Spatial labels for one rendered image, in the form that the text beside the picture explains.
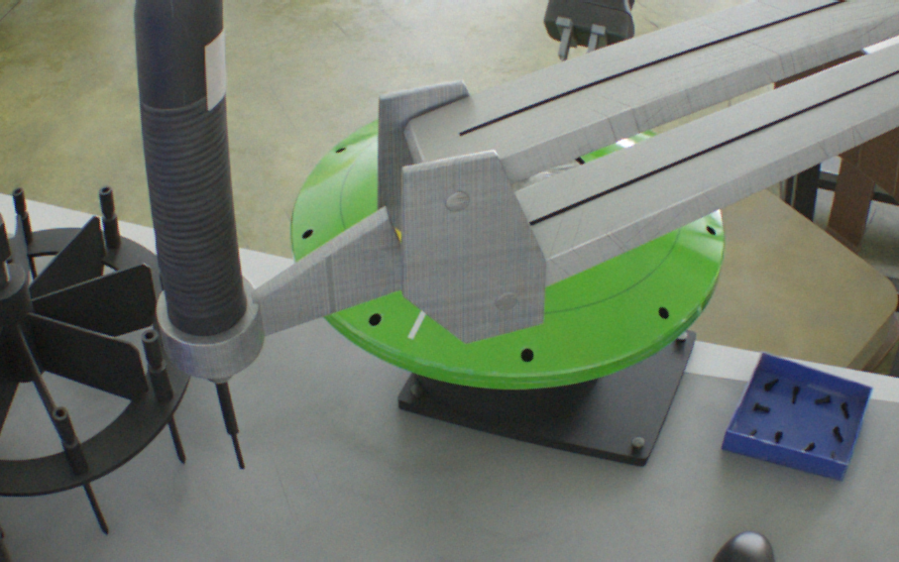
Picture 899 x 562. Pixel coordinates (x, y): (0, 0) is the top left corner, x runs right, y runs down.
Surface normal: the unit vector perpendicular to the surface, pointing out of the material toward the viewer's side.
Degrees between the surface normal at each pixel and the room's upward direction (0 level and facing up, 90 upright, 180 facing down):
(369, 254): 90
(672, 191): 19
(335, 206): 23
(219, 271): 90
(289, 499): 0
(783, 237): 0
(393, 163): 90
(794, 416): 0
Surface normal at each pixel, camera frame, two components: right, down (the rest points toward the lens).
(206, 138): 0.72, 0.44
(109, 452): -0.02, -0.80
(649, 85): -0.32, -0.67
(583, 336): 0.10, -0.44
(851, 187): -0.73, 0.32
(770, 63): 0.22, 0.63
